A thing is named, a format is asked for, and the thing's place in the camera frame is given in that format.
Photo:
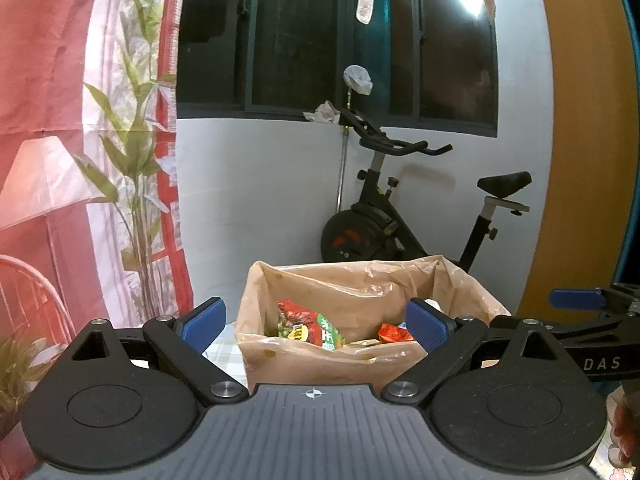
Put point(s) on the metal pole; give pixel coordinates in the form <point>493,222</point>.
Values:
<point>341,170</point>

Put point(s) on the person's right hand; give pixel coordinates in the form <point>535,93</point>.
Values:
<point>625,425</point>

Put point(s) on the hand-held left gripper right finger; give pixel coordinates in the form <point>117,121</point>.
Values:
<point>425,325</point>

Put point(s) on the dark window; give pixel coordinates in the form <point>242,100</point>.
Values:
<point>290,60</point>

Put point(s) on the black exercise bike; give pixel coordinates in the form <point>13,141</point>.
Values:
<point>360,240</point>

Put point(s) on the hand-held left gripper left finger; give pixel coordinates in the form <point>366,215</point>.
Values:
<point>202,322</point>

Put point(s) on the white plastic bag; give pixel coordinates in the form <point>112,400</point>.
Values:
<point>357,77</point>

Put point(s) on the cardboard box with plastic liner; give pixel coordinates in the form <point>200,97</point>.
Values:
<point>340,285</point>

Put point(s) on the small red snack packet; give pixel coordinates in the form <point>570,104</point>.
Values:
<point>395,332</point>

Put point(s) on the red green snack packet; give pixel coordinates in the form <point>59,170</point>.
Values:
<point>305,325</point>

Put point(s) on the wooden door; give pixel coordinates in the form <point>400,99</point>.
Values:
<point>575,160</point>

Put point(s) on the white crumpled cloth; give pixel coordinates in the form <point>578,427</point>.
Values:
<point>322,112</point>

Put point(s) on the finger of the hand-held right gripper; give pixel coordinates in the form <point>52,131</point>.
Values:
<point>575,299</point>
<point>590,332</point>

